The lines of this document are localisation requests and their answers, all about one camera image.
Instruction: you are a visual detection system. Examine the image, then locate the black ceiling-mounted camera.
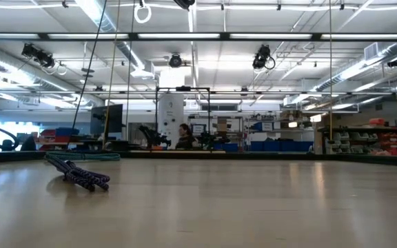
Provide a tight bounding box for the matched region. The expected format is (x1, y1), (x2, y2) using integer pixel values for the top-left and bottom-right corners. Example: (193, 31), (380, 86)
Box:
(168, 52), (183, 69)
(252, 43), (276, 71)
(21, 42), (56, 69)

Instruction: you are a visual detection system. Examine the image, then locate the black hanging cable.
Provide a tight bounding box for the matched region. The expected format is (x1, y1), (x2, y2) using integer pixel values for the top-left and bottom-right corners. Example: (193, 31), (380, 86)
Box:
(68, 0), (109, 142)

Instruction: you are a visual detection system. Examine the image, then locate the black square station frame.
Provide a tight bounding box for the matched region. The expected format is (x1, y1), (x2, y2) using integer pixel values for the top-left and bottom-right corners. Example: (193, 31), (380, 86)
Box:
(154, 85), (212, 149)

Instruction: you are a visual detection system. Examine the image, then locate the person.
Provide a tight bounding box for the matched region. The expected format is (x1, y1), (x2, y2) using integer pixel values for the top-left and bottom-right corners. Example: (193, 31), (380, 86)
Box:
(174, 123), (197, 150)

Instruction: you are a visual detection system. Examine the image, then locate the black computer monitor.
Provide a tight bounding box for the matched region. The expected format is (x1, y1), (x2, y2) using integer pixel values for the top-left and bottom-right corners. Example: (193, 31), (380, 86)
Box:
(90, 103), (124, 138)

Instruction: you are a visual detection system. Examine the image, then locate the blue storage bins row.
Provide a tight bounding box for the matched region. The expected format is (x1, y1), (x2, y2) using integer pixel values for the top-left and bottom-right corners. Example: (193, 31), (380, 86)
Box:
(249, 140), (314, 153)

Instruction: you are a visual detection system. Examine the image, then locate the black overhead light bar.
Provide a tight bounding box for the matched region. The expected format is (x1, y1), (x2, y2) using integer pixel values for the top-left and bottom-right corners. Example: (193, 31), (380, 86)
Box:
(0, 32), (397, 43)

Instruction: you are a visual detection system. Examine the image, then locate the olive hanging cable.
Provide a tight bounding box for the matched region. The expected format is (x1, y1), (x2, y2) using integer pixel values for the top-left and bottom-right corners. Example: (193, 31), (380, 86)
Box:
(101, 0), (122, 147)

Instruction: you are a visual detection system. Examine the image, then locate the shelf with parts bins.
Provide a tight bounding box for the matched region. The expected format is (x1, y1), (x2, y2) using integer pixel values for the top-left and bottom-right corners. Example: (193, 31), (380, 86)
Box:
(316, 117), (397, 156)

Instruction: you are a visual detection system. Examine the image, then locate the yellow hanging cable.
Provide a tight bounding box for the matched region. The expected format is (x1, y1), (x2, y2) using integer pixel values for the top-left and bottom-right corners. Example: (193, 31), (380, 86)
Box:
(327, 0), (334, 144)

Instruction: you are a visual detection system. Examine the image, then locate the white cylindrical pillar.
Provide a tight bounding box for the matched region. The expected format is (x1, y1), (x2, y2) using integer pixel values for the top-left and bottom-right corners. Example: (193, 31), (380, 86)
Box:
(157, 92), (185, 149)

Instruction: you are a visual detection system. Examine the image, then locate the purple braided USB-C cable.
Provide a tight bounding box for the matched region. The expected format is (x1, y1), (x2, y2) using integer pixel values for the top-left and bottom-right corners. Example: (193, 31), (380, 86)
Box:
(44, 156), (112, 193)

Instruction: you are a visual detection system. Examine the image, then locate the black aluminium table frame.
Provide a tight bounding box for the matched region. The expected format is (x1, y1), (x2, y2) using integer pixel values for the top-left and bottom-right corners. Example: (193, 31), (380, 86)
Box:
(0, 149), (397, 169)

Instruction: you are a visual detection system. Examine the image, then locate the white coiled cable ring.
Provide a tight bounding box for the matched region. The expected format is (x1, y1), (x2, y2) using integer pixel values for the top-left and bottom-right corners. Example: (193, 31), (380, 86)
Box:
(133, 0), (152, 25)

